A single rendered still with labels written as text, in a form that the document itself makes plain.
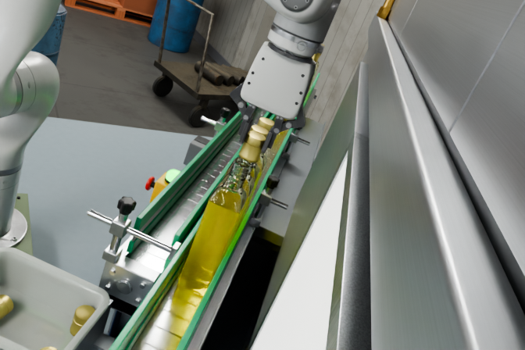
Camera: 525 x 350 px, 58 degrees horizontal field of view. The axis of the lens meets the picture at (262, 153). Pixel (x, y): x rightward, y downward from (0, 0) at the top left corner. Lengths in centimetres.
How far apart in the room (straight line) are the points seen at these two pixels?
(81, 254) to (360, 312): 116
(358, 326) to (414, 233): 6
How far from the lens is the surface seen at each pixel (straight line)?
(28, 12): 95
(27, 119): 111
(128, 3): 685
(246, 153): 80
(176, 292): 88
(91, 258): 136
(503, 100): 26
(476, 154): 25
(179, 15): 606
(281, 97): 76
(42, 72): 107
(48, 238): 140
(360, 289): 27
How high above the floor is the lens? 163
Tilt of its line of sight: 23 degrees down
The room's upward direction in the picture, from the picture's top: 22 degrees clockwise
